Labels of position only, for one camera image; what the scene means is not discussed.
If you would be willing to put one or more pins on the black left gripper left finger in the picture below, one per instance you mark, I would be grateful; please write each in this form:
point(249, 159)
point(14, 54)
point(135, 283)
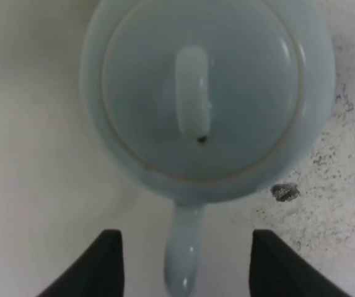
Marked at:
point(99, 271)

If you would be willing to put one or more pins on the blue porcelain teapot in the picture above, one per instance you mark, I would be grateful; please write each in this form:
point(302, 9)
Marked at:
point(206, 101)

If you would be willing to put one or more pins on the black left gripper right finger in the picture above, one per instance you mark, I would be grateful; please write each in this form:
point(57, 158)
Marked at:
point(277, 270)

